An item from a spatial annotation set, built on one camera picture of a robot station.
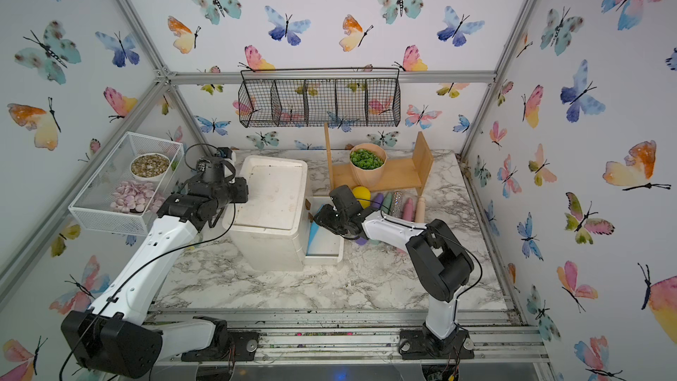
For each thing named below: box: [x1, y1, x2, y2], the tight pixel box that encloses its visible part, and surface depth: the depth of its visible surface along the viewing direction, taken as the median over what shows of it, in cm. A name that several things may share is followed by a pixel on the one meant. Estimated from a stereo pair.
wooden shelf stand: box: [324, 122, 435, 201], surface depth 98 cm
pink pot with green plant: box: [349, 142, 388, 188], surface depth 95 cm
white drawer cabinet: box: [222, 154, 310, 272], surface depth 79 cm
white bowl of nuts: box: [129, 152, 172, 182], surface depth 73 cm
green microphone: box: [380, 192, 394, 215], surface depth 106 cm
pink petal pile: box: [110, 179, 166, 214], surface depth 65 cm
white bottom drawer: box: [303, 195, 345, 268], surface depth 88 cm
